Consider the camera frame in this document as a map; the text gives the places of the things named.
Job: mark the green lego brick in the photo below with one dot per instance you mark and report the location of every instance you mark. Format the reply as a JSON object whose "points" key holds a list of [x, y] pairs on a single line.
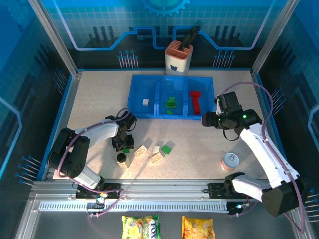
{"points": [[166, 150], [170, 112], [126, 151], [171, 104], [171, 98]]}

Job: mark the long white lego brick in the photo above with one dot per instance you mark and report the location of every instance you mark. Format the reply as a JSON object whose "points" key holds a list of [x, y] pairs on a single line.
{"points": [[140, 151], [156, 158]]}

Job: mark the long red lego brick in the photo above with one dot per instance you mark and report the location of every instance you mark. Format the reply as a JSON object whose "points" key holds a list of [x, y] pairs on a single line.
{"points": [[197, 107]]}

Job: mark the short red lego brick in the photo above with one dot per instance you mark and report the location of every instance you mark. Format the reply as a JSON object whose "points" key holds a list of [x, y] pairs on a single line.
{"points": [[196, 94]]}

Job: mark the small white lego brick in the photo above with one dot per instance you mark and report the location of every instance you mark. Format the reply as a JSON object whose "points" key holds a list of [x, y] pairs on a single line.
{"points": [[145, 102], [156, 149]]}

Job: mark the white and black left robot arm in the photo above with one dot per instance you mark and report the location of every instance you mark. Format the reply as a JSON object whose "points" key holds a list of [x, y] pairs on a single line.
{"points": [[99, 132]]}

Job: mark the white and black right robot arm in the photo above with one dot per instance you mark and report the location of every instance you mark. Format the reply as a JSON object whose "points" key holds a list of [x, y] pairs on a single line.
{"points": [[264, 152]]}

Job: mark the jar with black lid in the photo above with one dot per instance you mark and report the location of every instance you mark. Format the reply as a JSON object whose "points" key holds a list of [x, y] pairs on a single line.
{"points": [[121, 157]]}

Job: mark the tin can with pull tab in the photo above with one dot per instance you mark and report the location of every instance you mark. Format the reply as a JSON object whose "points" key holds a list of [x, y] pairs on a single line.
{"points": [[230, 160]]}

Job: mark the blue three-compartment plastic bin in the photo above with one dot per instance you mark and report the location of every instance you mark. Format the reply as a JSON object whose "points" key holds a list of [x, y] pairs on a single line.
{"points": [[147, 87]]}

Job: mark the white knife block orange top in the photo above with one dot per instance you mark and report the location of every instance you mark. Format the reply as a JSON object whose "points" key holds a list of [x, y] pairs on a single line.
{"points": [[178, 63]]}

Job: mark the green yellow snack bag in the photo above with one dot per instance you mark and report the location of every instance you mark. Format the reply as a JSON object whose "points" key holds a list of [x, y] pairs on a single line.
{"points": [[139, 227]]}

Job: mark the orange snack bag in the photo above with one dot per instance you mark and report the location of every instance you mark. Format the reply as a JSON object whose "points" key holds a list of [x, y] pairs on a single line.
{"points": [[198, 227]]}

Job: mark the aluminium side rail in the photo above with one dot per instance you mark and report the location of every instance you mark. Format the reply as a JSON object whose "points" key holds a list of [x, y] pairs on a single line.
{"points": [[258, 84], [71, 92]]}

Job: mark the aluminium front rail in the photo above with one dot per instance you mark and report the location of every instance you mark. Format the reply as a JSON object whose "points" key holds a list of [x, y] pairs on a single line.
{"points": [[162, 189]]}

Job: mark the aluminium frame post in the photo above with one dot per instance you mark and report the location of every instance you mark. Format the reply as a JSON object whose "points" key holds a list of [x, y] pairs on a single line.
{"points": [[270, 39], [53, 37]]}

